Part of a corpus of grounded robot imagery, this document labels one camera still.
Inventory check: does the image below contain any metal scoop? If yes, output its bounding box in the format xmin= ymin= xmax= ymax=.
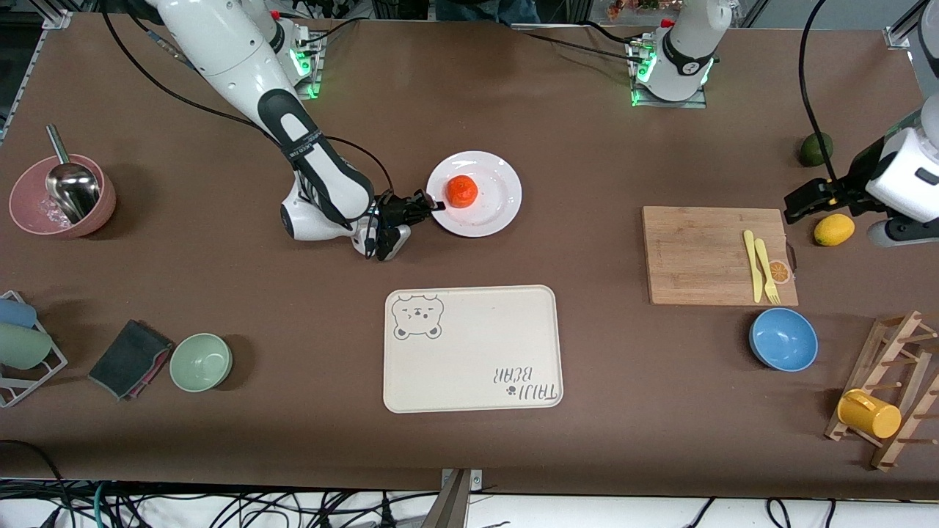
xmin=45 ymin=125 xmax=101 ymax=225

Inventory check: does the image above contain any pale green cup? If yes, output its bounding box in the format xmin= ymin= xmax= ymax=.
xmin=0 ymin=323 xmax=54 ymax=370

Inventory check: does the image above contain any black base power cable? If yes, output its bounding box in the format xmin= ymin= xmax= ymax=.
xmin=296 ymin=16 xmax=362 ymax=46
xmin=525 ymin=21 xmax=646 ymax=63

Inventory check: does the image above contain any cream tray with bear print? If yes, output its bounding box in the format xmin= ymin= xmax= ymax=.
xmin=383 ymin=285 xmax=564 ymax=414

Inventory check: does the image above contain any aluminium frame rail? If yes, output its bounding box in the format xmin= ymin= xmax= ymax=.
xmin=884 ymin=0 xmax=939 ymax=50

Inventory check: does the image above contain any wooden mug rack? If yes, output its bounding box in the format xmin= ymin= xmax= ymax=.
xmin=824 ymin=310 xmax=939 ymax=472

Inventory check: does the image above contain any yellow plastic knife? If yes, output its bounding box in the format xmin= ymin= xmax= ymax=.
xmin=743 ymin=230 xmax=764 ymax=304

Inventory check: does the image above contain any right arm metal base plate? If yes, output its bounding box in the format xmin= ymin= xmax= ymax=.
xmin=290 ymin=33 xmax=324 ymax=100

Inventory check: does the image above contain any pale green bowl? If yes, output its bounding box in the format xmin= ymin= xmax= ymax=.
xmin=169 ymin=333 xmax=233 ymax=393

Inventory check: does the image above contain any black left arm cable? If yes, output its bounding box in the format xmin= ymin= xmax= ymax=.
xmin=797 ymin=0 xmax=841 ymax=184

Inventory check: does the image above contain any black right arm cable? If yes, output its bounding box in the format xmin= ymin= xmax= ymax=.
xmin=101 ymin=9 xmax=395 ymax=257

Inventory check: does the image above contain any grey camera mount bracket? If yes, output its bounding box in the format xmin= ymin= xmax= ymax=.
xmin=436 ymin=468 xmax=485 ymax=528

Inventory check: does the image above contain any white round plate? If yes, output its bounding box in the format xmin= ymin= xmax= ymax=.
xmin=426 ymin=150 xmax=523 ymax=238

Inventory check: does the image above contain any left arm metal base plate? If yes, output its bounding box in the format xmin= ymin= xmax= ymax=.
xmin=631 ymin=40 xmax=707 ymax=109

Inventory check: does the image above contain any dark folded cloth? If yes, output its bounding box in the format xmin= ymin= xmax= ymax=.
xmin=88 ymin=319 xmax=175 ymax=401

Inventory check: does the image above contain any orange fruit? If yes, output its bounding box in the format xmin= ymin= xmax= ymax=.
xmin=447 ymin=175 xmax=479 ymax=209

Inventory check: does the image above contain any wooden cutting board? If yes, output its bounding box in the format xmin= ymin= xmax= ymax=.
xmin=642 ymin=206 xmax=799 ymax=307

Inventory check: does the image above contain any white wire rack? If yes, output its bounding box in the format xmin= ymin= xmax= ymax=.
xmin=0 ymin=290 xmax=68 ymax=408

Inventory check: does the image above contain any yellow plastic fork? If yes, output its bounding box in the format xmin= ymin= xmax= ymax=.
xmin=754 ymin=238 xmax=781 ymax=305

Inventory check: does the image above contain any yellow lemon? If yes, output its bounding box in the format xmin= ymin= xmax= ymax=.
xmin=814 ymin=213 xmax=856 ymax=247

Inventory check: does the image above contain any pale blue cup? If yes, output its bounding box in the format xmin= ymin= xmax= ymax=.
xmin=0 ymin=297 xmax=37 ymax=329

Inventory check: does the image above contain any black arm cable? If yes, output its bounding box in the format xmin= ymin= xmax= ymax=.
xmin=101 ymin=9 xmax=395 ymax=257
xmin=797 ymin=0 xmax=841 ymax=184

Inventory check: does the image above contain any pink bowl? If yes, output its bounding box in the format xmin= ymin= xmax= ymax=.
xmin=9 ymin=154 xmax=117 ymax=239

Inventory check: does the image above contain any yellow mug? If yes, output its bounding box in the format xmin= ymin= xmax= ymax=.
xmin=836 ymin=389 xmax=902 ymax=439

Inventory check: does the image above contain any dark green avocado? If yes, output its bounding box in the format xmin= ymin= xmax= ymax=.
xmin=799 ymin=132 xmax=834 ymax=168

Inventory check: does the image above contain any blue bowl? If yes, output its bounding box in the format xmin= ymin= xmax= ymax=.
xmin=749 ymin=307 xmax=819 ymax=373

